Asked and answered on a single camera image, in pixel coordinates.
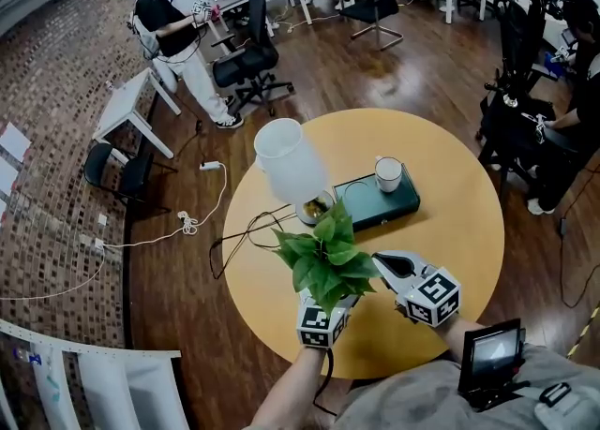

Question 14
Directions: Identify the person's left forearm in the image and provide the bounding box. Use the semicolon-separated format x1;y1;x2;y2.
241;347;327;430

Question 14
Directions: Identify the white power strip with cable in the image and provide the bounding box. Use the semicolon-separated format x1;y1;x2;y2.
96;160;229;251

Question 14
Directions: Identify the person's grey shirt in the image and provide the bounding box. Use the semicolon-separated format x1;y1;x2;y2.
335;343;600;430

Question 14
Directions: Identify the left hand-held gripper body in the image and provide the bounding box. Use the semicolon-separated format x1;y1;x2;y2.
294;289;354;350

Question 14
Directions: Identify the white table lamp brass base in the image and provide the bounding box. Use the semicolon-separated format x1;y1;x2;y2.
252;117;335;227

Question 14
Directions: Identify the white shelf rack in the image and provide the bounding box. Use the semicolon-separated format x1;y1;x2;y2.
0;318;191;430

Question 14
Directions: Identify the black cantilever chair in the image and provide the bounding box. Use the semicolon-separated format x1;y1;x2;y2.
339;0;404;52

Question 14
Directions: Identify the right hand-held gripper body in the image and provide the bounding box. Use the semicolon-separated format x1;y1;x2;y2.
396;261;463;329

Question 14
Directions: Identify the dark green box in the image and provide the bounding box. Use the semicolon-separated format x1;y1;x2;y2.
331;163;422;233

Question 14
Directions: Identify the yellow black striped tape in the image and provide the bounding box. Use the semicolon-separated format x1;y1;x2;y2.
566;304;600;359

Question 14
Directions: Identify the green plant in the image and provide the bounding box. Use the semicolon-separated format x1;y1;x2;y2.
271;198;383;321

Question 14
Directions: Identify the black chest-mounted screen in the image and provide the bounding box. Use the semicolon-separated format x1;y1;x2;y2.
457;318;529;408

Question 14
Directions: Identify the black lamp cable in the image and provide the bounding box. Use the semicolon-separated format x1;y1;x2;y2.
208;205;301;282

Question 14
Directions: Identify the person's right forearm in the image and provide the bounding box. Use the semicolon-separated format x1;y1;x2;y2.
440;318;487;363

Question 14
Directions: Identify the black office chair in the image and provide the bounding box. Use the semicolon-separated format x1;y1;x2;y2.
211;0;295;118
475;0;582;200

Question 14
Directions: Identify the black coat rack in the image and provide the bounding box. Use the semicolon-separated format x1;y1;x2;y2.
485;0;582;109

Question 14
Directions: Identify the small white table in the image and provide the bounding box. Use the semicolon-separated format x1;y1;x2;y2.
92;67;183;160

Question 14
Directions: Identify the black strap buckle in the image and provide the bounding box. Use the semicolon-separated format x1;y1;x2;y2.
538;381;572;405

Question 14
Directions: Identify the white cup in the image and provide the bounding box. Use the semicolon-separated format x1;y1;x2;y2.
373;155;404;194

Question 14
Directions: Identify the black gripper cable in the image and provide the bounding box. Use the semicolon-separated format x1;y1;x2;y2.
312;348;338;415

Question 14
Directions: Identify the black stool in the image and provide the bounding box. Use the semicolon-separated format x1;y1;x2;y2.
82;141;178;207

